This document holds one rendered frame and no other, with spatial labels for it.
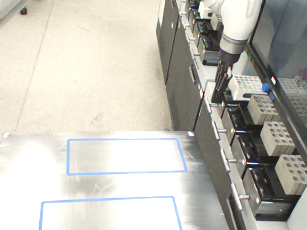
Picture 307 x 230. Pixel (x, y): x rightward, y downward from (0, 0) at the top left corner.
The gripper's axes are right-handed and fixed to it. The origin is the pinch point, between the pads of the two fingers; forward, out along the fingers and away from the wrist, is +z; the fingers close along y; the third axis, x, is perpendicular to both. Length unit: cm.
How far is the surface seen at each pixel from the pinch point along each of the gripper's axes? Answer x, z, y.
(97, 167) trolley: 45, -2, -43
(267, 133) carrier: -9.1, -6.7, -29.0
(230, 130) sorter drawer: -1.5, 1.4, -19.3
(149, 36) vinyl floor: 1, 80, 200
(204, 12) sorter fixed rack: -6, -5, 66
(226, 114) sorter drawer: -1.5, 0.3, -11.6
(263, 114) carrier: -10.0, -8.0, -20.7
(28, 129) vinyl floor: 86, 81, 63
